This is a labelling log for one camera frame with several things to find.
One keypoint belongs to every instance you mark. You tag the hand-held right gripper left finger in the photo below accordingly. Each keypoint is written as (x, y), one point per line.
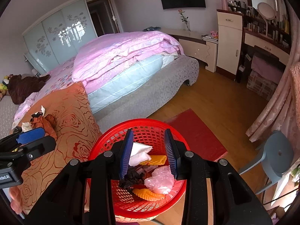
(125, 154)

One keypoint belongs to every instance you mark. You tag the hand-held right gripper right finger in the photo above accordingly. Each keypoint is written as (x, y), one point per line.
(171, 154)

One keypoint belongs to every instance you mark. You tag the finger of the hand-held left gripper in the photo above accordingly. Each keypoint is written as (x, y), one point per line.
(35, 148)
(31, 134)

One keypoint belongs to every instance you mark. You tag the orange-brown wrapper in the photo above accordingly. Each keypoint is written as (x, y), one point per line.
(43, 121)

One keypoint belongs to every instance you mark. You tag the black plastic bag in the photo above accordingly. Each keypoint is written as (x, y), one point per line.
(133, 175)

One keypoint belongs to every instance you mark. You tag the clear plastic bag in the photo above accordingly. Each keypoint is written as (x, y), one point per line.
(161, 178)

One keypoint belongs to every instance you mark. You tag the red plastic mesh basket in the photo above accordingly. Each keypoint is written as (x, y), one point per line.
(145, 121)

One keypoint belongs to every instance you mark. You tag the person's left hand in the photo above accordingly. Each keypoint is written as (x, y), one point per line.
(16, 199)

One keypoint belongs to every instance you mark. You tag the orange rose-patterned cloth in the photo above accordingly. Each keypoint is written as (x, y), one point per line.
(65, 126)

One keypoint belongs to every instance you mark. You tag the red floor mat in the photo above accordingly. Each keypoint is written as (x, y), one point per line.
(199, 133)

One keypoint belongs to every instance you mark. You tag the brown plush garment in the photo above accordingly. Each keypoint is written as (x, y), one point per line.
(21, 86)

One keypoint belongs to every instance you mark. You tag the colourful plush toy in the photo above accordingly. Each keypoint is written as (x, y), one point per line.
(4, 85)

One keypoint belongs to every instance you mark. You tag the pink floral bed sheet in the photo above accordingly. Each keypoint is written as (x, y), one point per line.
(58, 75)

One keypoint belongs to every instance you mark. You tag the bed with pink quilt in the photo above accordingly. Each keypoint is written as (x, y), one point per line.
(152, 86)

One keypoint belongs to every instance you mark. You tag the light blue quilt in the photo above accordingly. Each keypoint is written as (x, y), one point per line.
(121, 82)

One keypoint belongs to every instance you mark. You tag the pink quilt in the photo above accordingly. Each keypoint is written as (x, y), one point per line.
(112, 51)

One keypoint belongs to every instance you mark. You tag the grey-blue plastic stool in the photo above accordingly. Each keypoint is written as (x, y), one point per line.
(279, 154)

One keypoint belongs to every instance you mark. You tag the low cream cabinet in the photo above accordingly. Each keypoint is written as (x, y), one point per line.
(196, 49)

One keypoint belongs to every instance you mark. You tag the wardrobe with floral glass doors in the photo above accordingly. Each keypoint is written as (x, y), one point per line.
(58, 28)

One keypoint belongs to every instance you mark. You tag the patterned storage box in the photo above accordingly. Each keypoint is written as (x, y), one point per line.
(260, 86)

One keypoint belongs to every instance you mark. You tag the pink curtain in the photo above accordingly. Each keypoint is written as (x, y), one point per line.
(276, 112)

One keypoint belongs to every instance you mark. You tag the stack of books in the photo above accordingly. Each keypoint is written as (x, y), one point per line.
(207, 37)

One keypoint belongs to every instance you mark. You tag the tall cream cabinet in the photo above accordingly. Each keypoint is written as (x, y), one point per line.
(228, 44)

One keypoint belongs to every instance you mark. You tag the dark item on bed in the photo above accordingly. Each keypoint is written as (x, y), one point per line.
(150, 28)

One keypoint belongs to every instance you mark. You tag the purple cloth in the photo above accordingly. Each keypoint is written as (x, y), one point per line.
(267, 70)

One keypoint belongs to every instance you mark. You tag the small pink object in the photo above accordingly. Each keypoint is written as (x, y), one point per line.
(214, 34)

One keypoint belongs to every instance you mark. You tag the flower in glass vase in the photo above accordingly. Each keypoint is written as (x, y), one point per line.
(187, 25)

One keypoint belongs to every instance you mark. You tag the pink knitted garment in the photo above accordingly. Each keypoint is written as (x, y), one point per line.
(295, 86)

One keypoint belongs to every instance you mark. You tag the dressing table with mirror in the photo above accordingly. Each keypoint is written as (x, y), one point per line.
(262, 43)

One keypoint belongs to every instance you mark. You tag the room door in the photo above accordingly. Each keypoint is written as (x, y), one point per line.
(116, 9)

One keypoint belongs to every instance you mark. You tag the pink thermos bottle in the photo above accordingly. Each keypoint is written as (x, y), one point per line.
(223, 2)

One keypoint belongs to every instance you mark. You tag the row of cosmetic bottles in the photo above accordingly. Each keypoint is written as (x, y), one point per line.
(281, 25)

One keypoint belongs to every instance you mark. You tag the round standing mirror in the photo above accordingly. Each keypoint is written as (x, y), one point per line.
(266, 10)

